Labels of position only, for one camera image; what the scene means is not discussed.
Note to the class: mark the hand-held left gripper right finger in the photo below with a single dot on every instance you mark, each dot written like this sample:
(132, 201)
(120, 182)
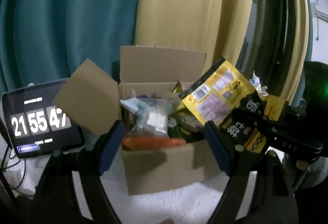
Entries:
(217, 148)

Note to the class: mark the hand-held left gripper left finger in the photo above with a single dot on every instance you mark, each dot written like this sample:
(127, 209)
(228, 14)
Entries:
(112, 147)

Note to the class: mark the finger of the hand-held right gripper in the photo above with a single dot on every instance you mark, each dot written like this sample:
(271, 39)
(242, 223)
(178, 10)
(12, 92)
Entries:
(271, 124)

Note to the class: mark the light blue snack packet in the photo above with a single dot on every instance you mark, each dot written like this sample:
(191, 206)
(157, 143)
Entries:
(132, 105)

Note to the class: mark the brown cardboard box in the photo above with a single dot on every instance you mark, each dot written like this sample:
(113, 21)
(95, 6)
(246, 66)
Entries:
(158, 167)

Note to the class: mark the black and yellow snack packet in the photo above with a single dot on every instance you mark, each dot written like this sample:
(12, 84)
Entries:
(217, 96)

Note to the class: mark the orange snack packet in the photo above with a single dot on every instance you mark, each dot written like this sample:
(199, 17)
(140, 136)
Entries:
(153, 142)

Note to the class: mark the clear plastic snack packet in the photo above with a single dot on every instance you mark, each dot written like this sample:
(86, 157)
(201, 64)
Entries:
(151, 119)

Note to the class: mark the yellow chips packet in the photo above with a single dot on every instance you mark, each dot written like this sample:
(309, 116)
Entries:
(179, 89)

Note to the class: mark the black tablet clock display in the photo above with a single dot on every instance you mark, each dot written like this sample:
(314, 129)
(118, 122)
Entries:
(38, 121)

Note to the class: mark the yellow curtain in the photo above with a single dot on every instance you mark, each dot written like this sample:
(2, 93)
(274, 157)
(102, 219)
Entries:
(299, 34)
(192, 8)

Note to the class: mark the teal curtain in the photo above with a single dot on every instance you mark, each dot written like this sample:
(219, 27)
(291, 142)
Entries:
(76, 21)
(310, 34)

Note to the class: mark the white air conditioner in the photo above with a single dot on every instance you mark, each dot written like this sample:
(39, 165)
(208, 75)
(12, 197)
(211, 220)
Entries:
(321, 15)

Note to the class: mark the dark window frame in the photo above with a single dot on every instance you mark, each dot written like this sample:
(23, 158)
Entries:
(271, 21)

